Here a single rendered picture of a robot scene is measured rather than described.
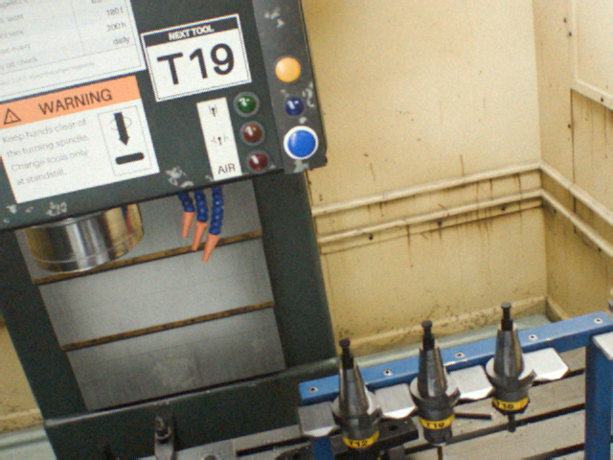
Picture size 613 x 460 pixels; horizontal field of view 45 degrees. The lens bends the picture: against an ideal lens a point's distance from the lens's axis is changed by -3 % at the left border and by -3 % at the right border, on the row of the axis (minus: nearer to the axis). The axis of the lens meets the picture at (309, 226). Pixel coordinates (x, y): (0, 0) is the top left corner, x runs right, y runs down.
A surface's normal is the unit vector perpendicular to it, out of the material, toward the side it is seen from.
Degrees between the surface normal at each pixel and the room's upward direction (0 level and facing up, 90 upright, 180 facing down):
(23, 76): 90
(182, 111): 90
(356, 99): 90
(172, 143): 90
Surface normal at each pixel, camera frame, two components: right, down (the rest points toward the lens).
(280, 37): 0.15, 0.40
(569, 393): -0.16, -0.89
